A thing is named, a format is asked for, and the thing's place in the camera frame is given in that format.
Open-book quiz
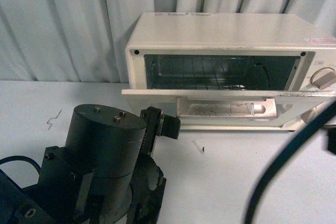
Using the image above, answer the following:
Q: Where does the upper beige oven knob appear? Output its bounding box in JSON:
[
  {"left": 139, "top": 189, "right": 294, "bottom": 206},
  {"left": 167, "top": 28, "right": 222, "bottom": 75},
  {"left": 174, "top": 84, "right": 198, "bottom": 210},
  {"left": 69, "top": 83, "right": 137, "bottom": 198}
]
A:
[{"left": 310, "top": 68, "right": 335, "bottom": 90}]

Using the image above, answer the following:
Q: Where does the oven door with handle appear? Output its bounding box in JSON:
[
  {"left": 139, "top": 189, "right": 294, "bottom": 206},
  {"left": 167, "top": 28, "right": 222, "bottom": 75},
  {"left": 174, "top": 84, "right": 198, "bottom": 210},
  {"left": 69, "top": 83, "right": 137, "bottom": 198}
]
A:
[{"left": 122, "top": 89, "right": 335, "bottom": 131}]

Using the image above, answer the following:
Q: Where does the black cable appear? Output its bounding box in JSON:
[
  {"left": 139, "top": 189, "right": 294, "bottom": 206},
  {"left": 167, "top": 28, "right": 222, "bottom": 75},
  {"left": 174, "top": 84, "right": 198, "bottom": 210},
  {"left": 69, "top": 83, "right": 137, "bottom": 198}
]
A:
[{"left": 243, "top": 100, "right": 336, "bottom": 224}]

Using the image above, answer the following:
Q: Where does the cream toaster oven body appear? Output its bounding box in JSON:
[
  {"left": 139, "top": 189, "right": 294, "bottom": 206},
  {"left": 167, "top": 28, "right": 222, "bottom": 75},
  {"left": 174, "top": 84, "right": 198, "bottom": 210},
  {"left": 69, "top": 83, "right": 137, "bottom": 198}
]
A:
[{"left": 125, "top": 13, "right": 335, "bottom": 92}]

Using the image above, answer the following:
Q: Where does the beige oven knob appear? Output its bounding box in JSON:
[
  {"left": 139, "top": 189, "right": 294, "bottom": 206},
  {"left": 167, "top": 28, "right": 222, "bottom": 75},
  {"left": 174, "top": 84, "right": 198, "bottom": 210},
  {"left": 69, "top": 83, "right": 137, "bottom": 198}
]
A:
[
  {"left": 310, "top": 68, "right": 335, "bottom": 90},
  {"left": 301, "top": 107, "right": 318, "bottom": 124}
]

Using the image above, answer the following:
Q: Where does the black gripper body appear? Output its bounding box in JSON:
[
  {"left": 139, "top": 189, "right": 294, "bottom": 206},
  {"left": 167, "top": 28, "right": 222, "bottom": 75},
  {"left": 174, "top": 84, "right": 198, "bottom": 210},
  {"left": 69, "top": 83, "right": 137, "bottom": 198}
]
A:
[{"left": 140, "top": 106, "right": 181, "bottom": 156}]

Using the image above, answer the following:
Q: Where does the pale grey curtain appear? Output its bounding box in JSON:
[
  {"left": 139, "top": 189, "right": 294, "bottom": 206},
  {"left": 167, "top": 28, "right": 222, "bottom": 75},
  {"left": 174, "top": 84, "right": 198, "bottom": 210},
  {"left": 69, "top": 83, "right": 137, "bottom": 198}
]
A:
[{"left": 1, "top": 0, "right": 335, "bottom": 83}]

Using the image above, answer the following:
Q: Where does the wire oven rack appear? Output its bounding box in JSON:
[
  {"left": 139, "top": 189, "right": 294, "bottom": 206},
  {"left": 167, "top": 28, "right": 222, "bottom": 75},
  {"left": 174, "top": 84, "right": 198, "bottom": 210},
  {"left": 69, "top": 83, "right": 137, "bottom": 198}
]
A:
[{"left": 146, "top": 57, "right": 271, "bottom": 91}]

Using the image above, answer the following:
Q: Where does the lower beige oven knob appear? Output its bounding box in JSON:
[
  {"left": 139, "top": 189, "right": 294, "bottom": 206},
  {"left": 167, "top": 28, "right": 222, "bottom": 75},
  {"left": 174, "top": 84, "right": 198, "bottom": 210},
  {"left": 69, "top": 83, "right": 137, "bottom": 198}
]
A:
[{"left": 301, "top": 107, "right": 318, "bottom": 124}]

